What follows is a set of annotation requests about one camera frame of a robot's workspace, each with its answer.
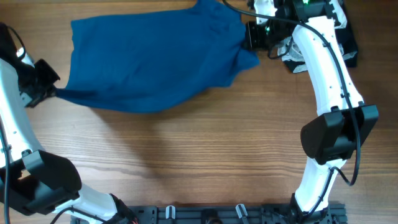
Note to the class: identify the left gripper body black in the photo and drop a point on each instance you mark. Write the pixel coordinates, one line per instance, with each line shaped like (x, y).
(38, 83)

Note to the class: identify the black folded garment white stripes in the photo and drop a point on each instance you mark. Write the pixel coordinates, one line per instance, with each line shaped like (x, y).
(344, 36)

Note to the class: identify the white patterned folded garment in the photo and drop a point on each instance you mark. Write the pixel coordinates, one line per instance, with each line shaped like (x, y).
(341, 20)

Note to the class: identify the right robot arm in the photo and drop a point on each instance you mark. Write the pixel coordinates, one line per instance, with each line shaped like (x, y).
(315, 36)

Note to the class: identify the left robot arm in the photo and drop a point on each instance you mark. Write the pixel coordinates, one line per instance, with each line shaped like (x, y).
(32, 179)

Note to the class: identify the blue t-shirt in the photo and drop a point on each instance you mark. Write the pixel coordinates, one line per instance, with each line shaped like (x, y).
(146, 63)

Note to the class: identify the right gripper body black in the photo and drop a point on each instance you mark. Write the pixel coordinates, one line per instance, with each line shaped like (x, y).
(253, 35)

